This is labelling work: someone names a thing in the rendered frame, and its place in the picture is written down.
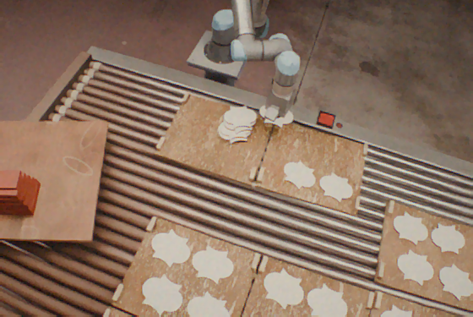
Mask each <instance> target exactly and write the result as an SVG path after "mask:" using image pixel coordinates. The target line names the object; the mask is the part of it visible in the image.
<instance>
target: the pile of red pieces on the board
mask: <svg viewBox="0 0 473 317"><path fill-rule="evenodd" d="M40 187H41V184H40V183H39V181H38V179H37V178H34V177H33V176H31V175H29V174H25V172H21V170H1V171H0V214H5V215H27V216H33V215H34V213H35V207H36V204H37V200H38V199H37V197H38V193H39V191H40Z"/></svg>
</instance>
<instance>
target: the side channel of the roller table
mask: <svg viewBox="0 0 473 317"><path fill-rule="evenodd" d="M91 62H94V61H93V58H92V55H91V54H89V53H87V52H80V53H79V55H78V56H77V57H76V58H75V59H74V60H73V61H72V62H71V64H70V65H69V66H68V68H67V69H66V70H65V71H64V72H63V74H62V75H61V76H60V77H59V78H58V79H57V81H56V82H55V84H54V85H53V86H52V88H51V89H50V90H49V91H48V92H47V93H46V95H45V96H44V97H43V98H42V100H41V101H40V102H39V103H38V104H37V107H36V108H35V109H34V110H33V111H32V112H31V114H30V115H29V116H28V117H27V119H26V120H25V122H45V121H47V122H50V121H49V116H50V115H51V113H52V112H55V109H56V106H57V105H61V99H62V98H63V97H66V98H67V91H68V90H69V89H71V90H72V89H73V83H75V82H77V83H78V78H79V76H80V75H81V74H82V75H84V70H85V69H86V68H89V66H90V63H91ZM55 113H56V112H55Z"/></svg>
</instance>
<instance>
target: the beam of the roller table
mask: <svg viewBox="0 0 473 317"><path fill-rule="evenodd" d="M87 53H89V54H91V55H92V58H93V61H94V62H95V63H103V64H105V65H107V66H111V67H114V68H119V69H122V70H125V71H128V72H130V73H133V74H138V75H141V76H144V77H147V78H150V79H155V80H158V81H161V82H164V83H167V84H169V85H175V86H178V87H181V88H183V89H188V90H192V91H193V92H194V91H195V93H199V94H202V95H205V96H209V97H214V98H216V99H219V100H222V101H228V102H230V103H233V104H237V105H240V106H242V107H243V106H245V105H246V108H248V109H252V110H254V111H257V112H259V109H261V108H262V107H264V105H265V104H266V101H267V97H265V96H259V95H256V94H253V93H252V92H250V91H246V90H241V89H238V88H235V87H231V86H229V85H223V84H220V83H217V82H214V81H212V80H207V79H205V78H204V79H203V77H199V76H196V75H193V74H188V73H185V72H182V71H178V70H175V69H173V68H168V67H164V66H161V65H158V64H155V63H151V62H147V61H145V60H141V59H138V58H135V57H130V56H127V55H126V56H124V55H122V54H119V53H115V52H111V51H107V50H105V49H102V48H99V47H96V46H91V47H90V49H89V50H88V51H87ZM290 112H291V113H292V115H293V120H292V122H293V123H298V124H301V125H304V126H307V127H309V128H315V130H318V131H321V132H324V133H326V134H332V135H335V136H338V137H341V138H344V139H348V140H351V141H355V142H358V144H361V145H365V144H366V145H367V146H369V147H372V148H374V149H377V150H382V151H385V152H388V153H390V154H394V155H397V156H401V157H404V158H407V159H409V160H412V161H417V162H420V163H422V164H425V165H428V166H430V167H435V168H437V169H440V170H443V171H445V172H450V173H453V174H455V175H457V176H461V177H463V178H467V179H469V180H472V181H473V163H469V162H467V161H462V160H460V159H458V158H455V157H452V156H448V155H445V154H442V153H440V152H437V151H434V150H429V149H428V148H424V147H421V146H419V145H413V144H412V143H411V142H409V141H405V140H402V139H397V138H395V137H392V136H389V135H386V134H381V133H378V132H375V131H372V130H370V129H366V128H362V126H359V125H355V124H352V123H347V122H344V121H341V120H339V119H335V121H334V127H333V130H331V128H325V127H323V126H319V125H317V124H316V123H317V121H318V114H319V113H318V112H312V111H309V110H306V109H303V108H300V107H294V106H291V109H290ZM337 123H342V125H343V127H342V128H338V127H337V126H336V124H337Z"/></svg>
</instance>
